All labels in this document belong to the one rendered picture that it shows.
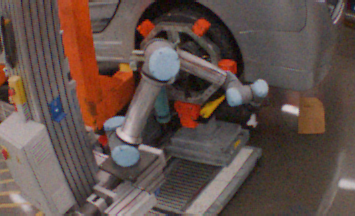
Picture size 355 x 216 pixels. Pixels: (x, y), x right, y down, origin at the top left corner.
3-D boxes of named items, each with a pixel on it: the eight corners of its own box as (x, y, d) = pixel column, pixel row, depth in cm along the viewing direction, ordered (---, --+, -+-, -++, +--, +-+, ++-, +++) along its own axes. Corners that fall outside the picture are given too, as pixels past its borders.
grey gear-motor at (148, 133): (179, 147, 354) (171, 105, 336) (147, 179, 325) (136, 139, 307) (158, 142, 363) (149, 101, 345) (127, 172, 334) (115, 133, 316)
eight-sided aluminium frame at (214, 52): (228, 104, 298) (215, 25, 270) (223, 109, 293) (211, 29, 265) (154, 91, 325) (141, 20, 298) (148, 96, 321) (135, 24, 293)
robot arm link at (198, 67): (134, 50, 202) (226, 91, 223) (138, 59, 192) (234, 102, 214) (148, 28, 198) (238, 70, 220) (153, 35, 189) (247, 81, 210)
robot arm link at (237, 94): (223, 98, 211) (245, 93, 213) (232, 110, 202) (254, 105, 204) (222, 82, 207) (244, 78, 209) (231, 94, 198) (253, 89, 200)
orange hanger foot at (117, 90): (152, 82, 349) (145, 40, 332) (109, 120, 313) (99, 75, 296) (134, 79, 358) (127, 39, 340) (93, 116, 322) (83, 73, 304)
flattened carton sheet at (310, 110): (321, 100, 386) (322, 97, 384) (324, 134, 341) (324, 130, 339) (297, 101, 394) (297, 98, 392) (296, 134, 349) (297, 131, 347)
